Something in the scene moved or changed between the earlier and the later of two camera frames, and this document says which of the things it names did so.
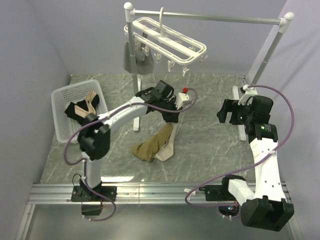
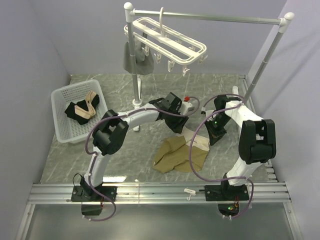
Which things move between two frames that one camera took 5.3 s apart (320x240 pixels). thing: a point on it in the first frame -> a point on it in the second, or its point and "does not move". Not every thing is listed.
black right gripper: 229,105 -> 214,135
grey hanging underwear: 144,64 does not move
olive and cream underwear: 160,146 -> 174,153
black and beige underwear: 78,112 does not move
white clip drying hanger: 165,43 does not move
